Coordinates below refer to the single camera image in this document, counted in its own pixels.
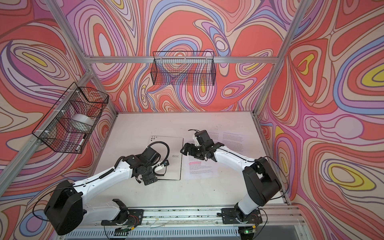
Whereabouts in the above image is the white RAY file folder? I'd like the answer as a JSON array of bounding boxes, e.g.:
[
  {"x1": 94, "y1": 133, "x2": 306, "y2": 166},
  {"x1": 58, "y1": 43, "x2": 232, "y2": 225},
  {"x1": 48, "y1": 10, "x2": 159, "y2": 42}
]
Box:
[{"x1": 148, "y1": 135, "x2": 184, "y2": 181}]

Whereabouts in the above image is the paper sheet green highlight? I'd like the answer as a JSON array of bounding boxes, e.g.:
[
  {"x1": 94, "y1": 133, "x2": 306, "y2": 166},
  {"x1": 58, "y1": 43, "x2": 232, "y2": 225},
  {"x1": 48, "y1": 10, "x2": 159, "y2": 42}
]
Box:
[{"x1": 219, "y1": 132, "x2": 244, "y2": 153}]

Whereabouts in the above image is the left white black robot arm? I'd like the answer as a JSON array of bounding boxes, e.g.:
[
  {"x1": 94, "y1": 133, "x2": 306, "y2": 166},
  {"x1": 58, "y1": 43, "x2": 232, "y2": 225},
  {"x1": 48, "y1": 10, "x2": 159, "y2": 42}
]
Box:
[{"x1": 44, "y1": 147, "x2": 161, "y2": 236}]

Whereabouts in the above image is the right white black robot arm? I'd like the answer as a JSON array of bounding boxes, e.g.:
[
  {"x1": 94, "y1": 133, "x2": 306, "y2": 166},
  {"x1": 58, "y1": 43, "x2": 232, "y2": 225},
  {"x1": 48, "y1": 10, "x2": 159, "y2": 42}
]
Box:
[{"x1": 180, "y1": 142, "x2": 282, "y2": 223}]

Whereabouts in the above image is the paper sheet pink highlight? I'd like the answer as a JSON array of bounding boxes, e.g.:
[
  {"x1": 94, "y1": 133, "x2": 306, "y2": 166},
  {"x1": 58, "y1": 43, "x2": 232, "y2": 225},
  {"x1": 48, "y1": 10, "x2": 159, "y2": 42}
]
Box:
[{"x1": 182, "y1": 156, "x2": 219, "y2": 180}]

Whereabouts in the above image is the paper sheet middle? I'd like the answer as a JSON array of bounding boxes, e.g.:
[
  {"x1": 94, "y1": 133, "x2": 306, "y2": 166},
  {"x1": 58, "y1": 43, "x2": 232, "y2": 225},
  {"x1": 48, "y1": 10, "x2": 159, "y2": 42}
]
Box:
[{"x1": 208, "y1": 132, "x2": 224, "y2": 143}]

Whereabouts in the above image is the green circuit board left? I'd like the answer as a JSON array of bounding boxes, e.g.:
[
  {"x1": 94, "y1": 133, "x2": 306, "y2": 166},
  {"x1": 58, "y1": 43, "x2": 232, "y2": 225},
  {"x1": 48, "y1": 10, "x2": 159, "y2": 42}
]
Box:
[{"x1": 114, "y1": 227, "x2": 135, "y2": 236}]

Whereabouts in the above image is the green circuit board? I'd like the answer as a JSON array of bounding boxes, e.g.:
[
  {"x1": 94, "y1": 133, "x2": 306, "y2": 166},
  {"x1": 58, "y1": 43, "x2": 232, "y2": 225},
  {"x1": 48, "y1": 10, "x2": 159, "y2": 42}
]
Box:
[
  {"x1": 114, "y1": 227, "x2": 135, "y2": 236},
  {"x1": 239, "y1": 226, "x2": 257, "y2": 235}
]

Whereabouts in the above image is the black white marker pen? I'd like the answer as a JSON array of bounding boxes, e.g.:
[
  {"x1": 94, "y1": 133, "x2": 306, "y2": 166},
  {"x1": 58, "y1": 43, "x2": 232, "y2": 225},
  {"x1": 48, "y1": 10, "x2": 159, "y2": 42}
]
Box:
[{"x1": 76, "y1": 137, "x2": 85, "y2": 152}]

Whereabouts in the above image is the green circuit board right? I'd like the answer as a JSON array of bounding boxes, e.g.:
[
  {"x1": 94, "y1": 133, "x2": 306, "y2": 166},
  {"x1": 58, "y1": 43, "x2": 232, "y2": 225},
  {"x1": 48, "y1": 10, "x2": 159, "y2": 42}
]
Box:
[{"x1": 239, "y1": 226, "x2": 257, "y2": 235}]

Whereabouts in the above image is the aluminium front rail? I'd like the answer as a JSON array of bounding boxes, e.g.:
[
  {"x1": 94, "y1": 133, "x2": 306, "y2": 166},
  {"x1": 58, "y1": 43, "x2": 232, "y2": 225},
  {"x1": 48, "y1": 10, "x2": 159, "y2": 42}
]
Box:
[{"x1": 59, "y1": 205, "x2": 304, "y2": 229}]

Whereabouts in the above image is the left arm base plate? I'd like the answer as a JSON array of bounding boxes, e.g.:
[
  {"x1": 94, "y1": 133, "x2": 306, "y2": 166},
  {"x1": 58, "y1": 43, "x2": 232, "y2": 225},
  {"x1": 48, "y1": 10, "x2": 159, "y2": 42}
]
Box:
[{"x1": 101, "y1": 209, "x2": 144, "y2": 227}]

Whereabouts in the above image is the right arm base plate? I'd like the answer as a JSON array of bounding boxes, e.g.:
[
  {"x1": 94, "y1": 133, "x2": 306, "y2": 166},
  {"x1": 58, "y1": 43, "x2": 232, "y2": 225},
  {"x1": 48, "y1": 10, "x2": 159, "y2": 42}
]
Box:
[{"x1": 217, "y1": 208, "x2": 263, "y2": 226}]

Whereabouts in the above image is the black wire basket back wall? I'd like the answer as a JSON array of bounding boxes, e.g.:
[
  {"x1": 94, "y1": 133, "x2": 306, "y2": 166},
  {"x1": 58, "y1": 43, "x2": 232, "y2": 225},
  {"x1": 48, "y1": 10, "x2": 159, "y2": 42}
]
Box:
[{"x1": 151, "y1": 50, "x2": 217, "y2": 86}]

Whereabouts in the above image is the black wire basket wall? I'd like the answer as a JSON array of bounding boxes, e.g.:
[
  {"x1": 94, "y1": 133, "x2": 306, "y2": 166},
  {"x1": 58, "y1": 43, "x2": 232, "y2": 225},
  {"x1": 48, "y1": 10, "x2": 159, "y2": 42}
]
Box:
[
  {"x1": 32, "y1": 83, "x2": 109, "y2": 154},
  {"x1": 151, "y1": 50, "x2": 217, "y2": 86}
]

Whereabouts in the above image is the black wire basket left wall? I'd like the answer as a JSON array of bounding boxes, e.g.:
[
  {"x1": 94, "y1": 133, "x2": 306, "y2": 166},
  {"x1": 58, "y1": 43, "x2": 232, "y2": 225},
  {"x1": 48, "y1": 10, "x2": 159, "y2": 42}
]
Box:
[{"x1": 32, "y1": 83, "x2": 109, "y2": 154}]

